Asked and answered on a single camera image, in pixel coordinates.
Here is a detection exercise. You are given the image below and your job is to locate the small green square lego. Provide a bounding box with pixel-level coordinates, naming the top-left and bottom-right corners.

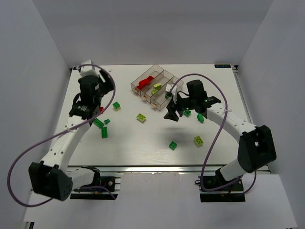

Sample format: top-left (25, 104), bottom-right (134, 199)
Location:
top-left (183, 110), bottom-right (191, 117)

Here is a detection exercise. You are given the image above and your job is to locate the lime curved lego brick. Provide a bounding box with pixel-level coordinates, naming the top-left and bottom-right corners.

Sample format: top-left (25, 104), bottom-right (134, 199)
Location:
top-left (153, 83), bottom-right (162, 90)

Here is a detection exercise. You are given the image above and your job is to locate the red L lego stack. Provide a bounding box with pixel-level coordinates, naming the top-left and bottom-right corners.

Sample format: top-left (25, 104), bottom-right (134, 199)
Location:
top-left (137, 76), bottom-right (154, 89)

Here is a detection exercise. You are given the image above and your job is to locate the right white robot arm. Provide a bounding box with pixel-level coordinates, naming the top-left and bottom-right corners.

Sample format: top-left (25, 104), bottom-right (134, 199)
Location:
top-left (164, 80), bottom-right (276, 184)

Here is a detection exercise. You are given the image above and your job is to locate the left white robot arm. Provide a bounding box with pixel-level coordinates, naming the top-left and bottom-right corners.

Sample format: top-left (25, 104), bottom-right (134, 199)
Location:
top-left (29, 70), bottom-right (114, 201)

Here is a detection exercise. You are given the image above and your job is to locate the near clear plastic bin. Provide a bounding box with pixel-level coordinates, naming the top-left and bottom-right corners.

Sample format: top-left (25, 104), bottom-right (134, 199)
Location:
top-left (150, 76), bottom-right (178, 111)

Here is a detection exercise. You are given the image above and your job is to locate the clear plastic bin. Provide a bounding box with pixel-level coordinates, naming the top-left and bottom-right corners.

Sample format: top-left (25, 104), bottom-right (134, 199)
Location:
top-left (131, 64), bottom-right (164, 96)
top-left (150, 76), bottom-right (178, 111)
top-left (140, 70), bottom-right (174, 103)

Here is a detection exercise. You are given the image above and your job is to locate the green lego brick right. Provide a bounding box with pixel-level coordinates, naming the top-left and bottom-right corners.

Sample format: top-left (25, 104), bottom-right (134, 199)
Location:
top-left (197, 114), bottom-right (204, 123)

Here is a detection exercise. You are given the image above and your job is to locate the green flat lego left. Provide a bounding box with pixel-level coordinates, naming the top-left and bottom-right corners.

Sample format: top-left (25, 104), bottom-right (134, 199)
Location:
top-left (93, 118), bottom-right (104, 129)

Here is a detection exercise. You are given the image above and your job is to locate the green and lime lego stack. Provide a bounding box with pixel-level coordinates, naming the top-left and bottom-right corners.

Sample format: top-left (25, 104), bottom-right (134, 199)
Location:
top-left (112, 102), bottom-right (121, 111)

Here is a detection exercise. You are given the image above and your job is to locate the middle clear plastic bin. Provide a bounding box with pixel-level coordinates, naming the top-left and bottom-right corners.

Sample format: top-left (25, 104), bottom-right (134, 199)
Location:
top-left (140, 70), bottom-right (174, 103)

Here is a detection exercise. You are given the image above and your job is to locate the far clear plastic bin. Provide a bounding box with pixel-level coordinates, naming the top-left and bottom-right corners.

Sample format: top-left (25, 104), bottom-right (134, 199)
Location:
top-left (131, 64), bottom-right (164, 96)

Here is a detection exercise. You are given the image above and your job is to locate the green lego brick bottom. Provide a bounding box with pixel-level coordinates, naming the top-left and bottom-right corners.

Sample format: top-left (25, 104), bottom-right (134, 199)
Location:
top-left (169, 141), bottom-right (177, 150)

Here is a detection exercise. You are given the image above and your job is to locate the long green lego brick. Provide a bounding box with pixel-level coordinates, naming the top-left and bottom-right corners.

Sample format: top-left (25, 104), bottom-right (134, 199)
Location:
top-left (101, 126), bottom-right (108, 139)

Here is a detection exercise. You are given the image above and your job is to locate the right blue label sticker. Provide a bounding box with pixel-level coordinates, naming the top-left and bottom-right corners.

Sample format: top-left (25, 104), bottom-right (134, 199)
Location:
top-left (214, 64), bottom-right (231, 68)

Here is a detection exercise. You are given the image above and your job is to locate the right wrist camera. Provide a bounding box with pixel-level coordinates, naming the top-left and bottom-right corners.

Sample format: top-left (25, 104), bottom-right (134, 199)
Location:
top-left (165, 84), bottom-right (177, 96)

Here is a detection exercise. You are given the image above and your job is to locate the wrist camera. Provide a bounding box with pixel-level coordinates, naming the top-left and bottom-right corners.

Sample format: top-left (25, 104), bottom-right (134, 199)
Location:
top-left (77, 60), bottom-right (104, 78)
top-left (165, 84), bottom-right (177, 96)

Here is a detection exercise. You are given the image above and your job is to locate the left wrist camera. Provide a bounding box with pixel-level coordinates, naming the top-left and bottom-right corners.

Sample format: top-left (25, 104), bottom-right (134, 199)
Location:
top-left (77, 60), bottom-right (104, 78)

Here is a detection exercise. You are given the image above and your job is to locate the aluminium front rail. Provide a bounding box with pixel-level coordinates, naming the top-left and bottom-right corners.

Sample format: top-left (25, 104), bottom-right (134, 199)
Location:
top-left (66, 165), bottom-right (269, 174)

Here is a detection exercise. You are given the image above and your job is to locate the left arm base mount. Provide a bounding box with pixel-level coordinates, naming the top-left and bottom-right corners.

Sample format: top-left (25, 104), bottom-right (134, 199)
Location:
top-left (66, 166), bottom-right (120, 200)

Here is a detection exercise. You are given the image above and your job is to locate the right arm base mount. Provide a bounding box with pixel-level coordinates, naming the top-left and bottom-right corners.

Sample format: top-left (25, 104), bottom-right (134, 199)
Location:
top-left (194, 175), bottom-right (245, 203)

